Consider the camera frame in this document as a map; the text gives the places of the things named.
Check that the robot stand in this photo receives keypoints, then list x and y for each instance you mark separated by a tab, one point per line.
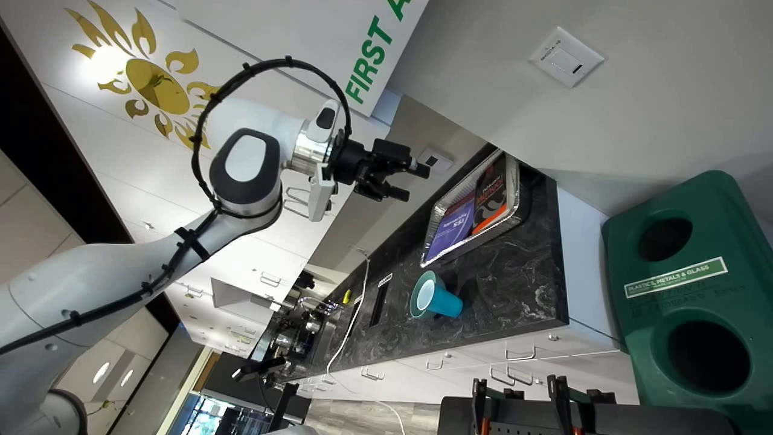
580	420

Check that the row of coffee machines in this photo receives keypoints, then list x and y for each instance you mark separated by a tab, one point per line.
299	323

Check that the black and orange packet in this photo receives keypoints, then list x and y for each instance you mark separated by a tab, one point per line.
489	196

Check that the window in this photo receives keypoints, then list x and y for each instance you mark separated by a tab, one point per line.
220	418

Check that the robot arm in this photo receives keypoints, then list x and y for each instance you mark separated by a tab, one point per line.
90	284

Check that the aluminium foil tray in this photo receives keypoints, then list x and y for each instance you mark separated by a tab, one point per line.
474	208

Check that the green recycling bin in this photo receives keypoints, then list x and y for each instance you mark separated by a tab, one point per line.
694	290

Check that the white wall socket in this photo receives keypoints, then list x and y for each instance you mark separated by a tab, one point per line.
435	161

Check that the white wall switch plate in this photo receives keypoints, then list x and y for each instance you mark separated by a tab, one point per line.
566	57

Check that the teal paper cup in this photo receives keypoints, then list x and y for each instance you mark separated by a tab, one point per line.
436	297

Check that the gold flower wall emblem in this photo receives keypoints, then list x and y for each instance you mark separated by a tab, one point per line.
145	81

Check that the camera on mount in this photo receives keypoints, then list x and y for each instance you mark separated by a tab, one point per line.
263	370

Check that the white sign with green letters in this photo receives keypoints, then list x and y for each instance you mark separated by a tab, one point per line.
362	42

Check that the purple packet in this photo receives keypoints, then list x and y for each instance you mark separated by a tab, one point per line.
452	232

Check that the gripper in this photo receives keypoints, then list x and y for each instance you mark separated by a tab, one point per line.
352	162

